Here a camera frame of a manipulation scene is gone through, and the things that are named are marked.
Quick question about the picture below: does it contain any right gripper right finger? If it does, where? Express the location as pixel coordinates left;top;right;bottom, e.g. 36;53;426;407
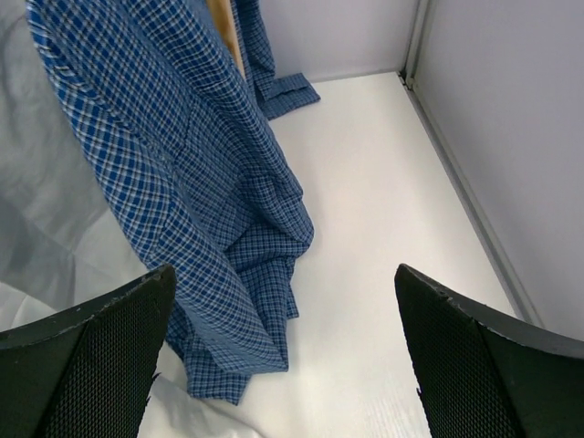
394;264;583;437

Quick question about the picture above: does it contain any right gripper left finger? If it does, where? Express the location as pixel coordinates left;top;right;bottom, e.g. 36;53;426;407
1;265;176;437

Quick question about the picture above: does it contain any white shirt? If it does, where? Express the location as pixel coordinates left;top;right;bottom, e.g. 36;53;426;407
1;1;256;437

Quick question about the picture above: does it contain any blue checkered shirt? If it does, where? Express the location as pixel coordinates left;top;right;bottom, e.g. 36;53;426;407
26;1;319;404

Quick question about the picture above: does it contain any wooden clothes rack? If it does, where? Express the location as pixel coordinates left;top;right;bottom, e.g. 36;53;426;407
206;0;245;78

